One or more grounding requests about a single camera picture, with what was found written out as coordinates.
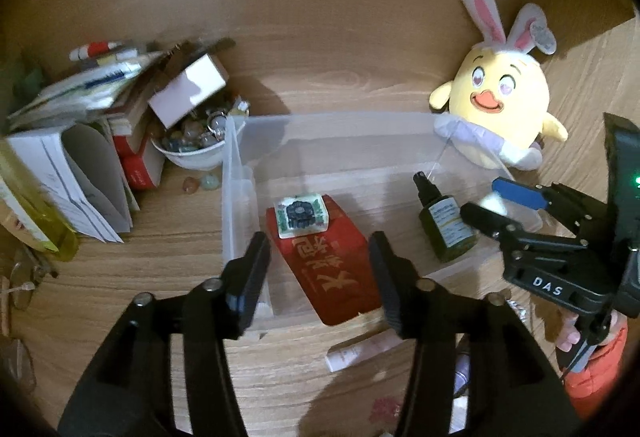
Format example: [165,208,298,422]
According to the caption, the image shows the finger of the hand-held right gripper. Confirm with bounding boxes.
[492,177,608,238]
[460,202,586,263]

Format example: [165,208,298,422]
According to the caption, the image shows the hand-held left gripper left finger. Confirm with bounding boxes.
[57,231,273,437]

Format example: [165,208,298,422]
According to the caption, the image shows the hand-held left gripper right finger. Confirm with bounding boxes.
[367,231,583,437]

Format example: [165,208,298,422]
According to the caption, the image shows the dark green spray bottle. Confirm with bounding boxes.
[412,170,478,263]

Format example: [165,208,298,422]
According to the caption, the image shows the white slim tube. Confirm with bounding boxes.
[325,331,404,373]

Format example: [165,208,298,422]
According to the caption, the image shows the pink wrapper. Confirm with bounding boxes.
[370,397,402,426]

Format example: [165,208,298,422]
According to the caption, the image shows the clear plastic storage box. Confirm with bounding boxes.
[221,111,546,333]

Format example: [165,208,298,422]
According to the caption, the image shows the person's right forearm orange sleeve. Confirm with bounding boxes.
[556,314,631,414]

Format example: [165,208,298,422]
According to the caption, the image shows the person's right hand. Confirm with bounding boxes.
[556,311,585,354]

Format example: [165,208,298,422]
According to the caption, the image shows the red paper envelope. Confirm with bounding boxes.
[265,204,401,325]

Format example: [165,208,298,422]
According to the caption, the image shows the yellow chick plush bunny ears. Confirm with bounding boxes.
[430,0,570,169]

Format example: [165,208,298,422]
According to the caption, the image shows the white tile with green print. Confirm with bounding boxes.
[273,194,332,238]

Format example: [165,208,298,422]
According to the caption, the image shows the small purple tube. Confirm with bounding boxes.
[454,334,474,399]

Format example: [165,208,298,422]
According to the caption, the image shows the red book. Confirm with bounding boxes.
[112,117,167,191]

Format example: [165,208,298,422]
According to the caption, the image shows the brown book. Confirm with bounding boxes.
[106,67,171,153]

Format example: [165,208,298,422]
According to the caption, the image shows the white folded papers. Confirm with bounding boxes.
[5,124,134,245]

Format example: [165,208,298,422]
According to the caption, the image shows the small white cardboard box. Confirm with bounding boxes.
[148,52,230,130]

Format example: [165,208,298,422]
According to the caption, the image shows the eyeglasses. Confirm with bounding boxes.
[9,246,59,311]

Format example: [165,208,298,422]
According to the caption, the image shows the stack of loose booklets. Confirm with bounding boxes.
[6,51,167,134]

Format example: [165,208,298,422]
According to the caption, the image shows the red and white marker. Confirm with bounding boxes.
[69,40,139,63]

